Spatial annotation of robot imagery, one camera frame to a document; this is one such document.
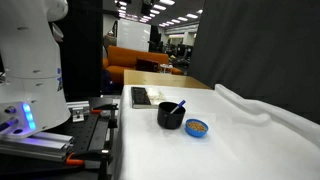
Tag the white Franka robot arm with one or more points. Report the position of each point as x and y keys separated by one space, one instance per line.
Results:
x=30 y=66

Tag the book with colourful cover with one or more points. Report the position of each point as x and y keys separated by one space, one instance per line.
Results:
x=141 y=96

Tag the dark sofa cushion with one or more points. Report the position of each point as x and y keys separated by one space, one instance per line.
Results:
x=146 y=65

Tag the orange sofa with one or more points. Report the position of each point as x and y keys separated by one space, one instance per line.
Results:
x=123 y=56

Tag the blue bowl of nuts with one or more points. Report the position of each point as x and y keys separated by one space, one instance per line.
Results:
x=196 y=132

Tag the white board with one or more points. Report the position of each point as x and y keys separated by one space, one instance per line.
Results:
x=133 y=35

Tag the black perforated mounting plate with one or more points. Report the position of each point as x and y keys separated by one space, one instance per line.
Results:
x=87 y=133

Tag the person in dark clothes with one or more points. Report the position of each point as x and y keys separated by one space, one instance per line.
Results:
x=83 y=50

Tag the white table cloth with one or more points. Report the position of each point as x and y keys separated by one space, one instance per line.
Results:
x=233 y=150

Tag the black curtain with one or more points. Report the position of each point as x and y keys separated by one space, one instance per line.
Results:
x=266 y=50

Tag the small aluminium bracket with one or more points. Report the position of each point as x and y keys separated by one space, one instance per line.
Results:
x=78 y=111

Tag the aluminium extrusion rail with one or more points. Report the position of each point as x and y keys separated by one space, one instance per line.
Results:
x=40 y=146

